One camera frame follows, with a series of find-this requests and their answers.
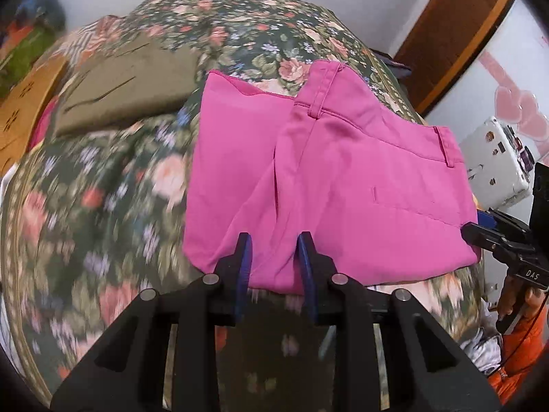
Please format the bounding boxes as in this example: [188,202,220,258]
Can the olive green folded pants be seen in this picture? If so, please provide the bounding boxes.
[54,35,198,137]

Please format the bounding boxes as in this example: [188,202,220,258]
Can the striped cloth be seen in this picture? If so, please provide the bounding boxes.
[53,15,125,68]

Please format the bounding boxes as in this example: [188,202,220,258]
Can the pink pants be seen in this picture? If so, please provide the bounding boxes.
[183,60,479,294]

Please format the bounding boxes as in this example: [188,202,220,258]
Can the wooden lap tray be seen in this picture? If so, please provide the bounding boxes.
[0,54,69,177]

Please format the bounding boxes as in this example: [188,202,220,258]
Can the right hand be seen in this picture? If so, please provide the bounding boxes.
[497,275,544,320]

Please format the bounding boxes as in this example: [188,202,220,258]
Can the white appliance with stickers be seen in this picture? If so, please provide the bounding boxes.
[460,117,534,210]

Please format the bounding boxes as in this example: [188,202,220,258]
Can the pile of blue clothes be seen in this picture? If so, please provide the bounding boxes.
[15,0,66,32]

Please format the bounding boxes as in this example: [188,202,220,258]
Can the grey backpack on floor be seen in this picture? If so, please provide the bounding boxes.
[371,49,412,81]

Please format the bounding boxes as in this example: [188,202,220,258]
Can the orange sleeve forearm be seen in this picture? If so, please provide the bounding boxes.
[489,306,548,404]

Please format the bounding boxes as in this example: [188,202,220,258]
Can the brown wooden door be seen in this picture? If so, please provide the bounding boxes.
[396,0,515,116]

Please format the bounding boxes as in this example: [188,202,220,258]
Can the green storage box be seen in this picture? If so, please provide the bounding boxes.
[1,24,56,100]

